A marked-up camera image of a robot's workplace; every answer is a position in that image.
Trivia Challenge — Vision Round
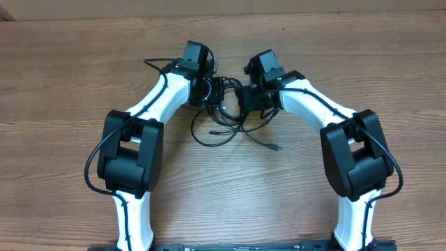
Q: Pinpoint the black USB cable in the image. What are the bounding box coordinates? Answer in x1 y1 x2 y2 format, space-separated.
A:
190 76 284 152

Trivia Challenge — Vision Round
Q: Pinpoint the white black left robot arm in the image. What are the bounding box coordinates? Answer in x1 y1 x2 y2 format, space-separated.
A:
91 41 222 250

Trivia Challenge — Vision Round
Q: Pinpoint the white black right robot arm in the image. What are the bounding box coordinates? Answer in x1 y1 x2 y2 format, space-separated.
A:
243 50 394 250

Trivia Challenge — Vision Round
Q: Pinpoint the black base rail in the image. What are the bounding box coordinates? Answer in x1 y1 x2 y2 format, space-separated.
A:
87 239 398 251

